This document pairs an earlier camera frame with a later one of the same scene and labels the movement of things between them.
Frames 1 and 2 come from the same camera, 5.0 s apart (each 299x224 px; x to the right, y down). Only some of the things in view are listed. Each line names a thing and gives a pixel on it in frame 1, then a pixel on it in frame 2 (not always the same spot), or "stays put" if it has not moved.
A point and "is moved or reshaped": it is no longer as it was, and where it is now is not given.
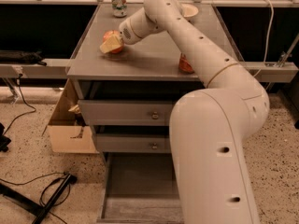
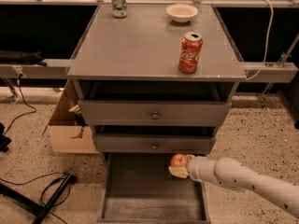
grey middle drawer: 134,143 stays put
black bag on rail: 21,57 stays put
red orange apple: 110,33 is moved or reshaped
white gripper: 126,32 to 194,168
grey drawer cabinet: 128,97 stays put
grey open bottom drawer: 139,188 stays put
